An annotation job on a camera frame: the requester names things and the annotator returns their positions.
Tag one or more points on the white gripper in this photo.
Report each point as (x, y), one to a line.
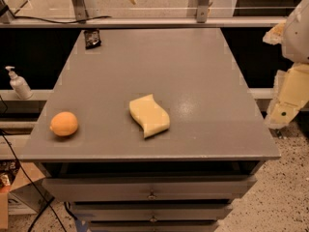
(297, 38)

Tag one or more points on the black rxbar chocolate wrapper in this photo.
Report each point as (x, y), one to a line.
(92, 38)

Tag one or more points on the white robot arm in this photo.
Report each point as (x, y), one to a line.
(295, 42)

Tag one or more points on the top grey drawer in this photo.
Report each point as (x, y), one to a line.
(148, 189)

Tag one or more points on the grey drawer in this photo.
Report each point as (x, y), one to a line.
(151, 211)
(159, 226)
(148, 189)

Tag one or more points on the yellow wavy sponge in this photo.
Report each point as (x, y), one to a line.
(149, 115)

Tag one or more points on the grey drawer cabinet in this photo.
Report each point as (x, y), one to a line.
(216, 128)

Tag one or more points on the orange fruit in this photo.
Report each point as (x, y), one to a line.
(64, 124)

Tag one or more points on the middle grey drawer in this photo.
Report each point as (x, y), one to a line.
(151, 211)

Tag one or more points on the bottom grey drawer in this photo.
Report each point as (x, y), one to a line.
(159, 226)

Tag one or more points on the white pump soap bottle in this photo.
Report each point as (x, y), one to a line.
(19, 84)

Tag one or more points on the cardboard box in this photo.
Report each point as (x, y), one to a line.
(22, 197)

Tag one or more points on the right metal frame bracket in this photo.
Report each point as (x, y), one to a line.
(202, 10)

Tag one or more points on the metal frame bracket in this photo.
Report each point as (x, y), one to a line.
(79, 10)
(202, 10)

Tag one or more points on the left metal frame bracket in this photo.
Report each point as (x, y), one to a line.
(79, 10)

